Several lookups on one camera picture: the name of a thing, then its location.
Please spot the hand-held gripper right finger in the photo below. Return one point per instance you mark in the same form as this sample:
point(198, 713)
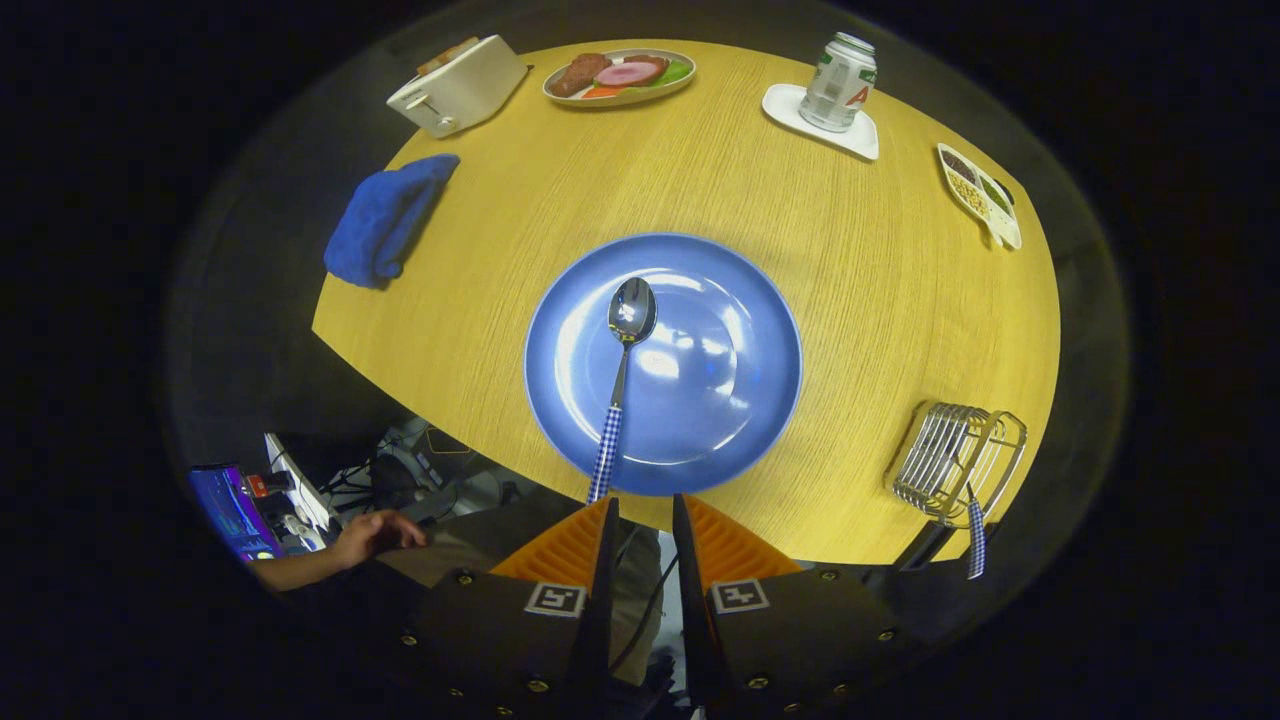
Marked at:
point(690, 600)

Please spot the small red device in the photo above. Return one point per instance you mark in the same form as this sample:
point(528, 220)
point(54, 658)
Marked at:
point(262, 485)

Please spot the blue folded cloth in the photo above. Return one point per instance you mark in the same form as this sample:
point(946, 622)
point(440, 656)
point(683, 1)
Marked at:
point(385, 220)

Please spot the white square coaster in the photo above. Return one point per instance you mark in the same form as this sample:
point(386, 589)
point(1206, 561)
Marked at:
point(785, 105)

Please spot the white divided condiment dish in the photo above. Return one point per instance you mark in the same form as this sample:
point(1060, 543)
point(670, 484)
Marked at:
point(980, 195)

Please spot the black table bracket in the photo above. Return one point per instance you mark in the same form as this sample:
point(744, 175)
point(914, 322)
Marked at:
point(925, 545)

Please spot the oval plate of food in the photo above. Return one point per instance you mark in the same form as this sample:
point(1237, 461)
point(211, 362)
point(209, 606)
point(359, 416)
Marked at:
point(620, 75)

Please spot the white toaster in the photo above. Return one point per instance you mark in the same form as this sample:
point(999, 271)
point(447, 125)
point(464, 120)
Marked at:
point(470, 90)

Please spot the blue round plate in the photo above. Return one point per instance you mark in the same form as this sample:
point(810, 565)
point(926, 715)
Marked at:
point(720, 400)

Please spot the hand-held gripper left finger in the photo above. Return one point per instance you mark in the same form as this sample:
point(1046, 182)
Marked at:
point(603, 600)

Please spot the brown toast slice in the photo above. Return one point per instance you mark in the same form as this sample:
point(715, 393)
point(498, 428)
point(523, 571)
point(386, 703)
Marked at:
point(445, 55)

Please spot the white power strip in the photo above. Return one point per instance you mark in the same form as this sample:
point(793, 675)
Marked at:
point(295, 480)

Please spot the black bag with orange outline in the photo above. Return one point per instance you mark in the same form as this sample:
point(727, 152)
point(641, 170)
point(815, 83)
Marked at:
point(410, 465)

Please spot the silver drink can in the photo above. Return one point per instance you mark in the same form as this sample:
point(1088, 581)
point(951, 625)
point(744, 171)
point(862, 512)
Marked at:
point(835, 85)

